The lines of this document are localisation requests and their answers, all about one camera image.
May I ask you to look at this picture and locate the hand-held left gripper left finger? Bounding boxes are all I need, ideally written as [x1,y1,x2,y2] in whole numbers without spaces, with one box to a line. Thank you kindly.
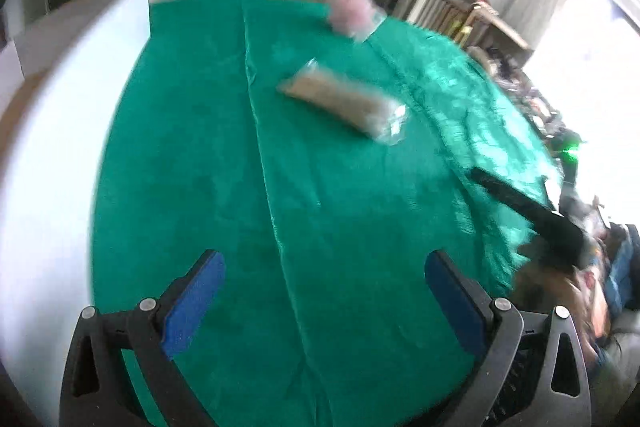
[59,249,227,427]

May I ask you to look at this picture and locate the person's right hand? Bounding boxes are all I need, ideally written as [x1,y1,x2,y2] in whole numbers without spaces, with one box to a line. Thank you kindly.
[512,257,607,345]

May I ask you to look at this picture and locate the pink fluffy yarn in bag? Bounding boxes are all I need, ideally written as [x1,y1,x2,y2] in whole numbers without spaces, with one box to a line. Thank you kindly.
[327,0,387,42]

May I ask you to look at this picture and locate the beige yarn packet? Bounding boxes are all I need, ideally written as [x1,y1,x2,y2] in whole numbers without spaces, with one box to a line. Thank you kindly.
[277,59,409,144]

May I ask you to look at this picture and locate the wooden shelf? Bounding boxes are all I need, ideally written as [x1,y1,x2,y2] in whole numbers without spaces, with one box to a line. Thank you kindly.
[407,0,531,54]

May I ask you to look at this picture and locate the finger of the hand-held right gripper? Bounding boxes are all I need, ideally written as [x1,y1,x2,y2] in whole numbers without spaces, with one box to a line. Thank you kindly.
[470,167,556,228]

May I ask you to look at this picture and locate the green blanket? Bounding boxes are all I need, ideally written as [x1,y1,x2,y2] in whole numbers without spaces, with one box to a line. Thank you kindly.
[91,0,560,427]

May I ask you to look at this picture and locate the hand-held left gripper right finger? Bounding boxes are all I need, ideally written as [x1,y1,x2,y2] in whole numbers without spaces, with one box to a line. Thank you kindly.
[424,249,593,427]

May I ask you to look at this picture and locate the white board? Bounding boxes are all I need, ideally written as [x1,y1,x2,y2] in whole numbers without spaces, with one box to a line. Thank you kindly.
[12,0,152,80]

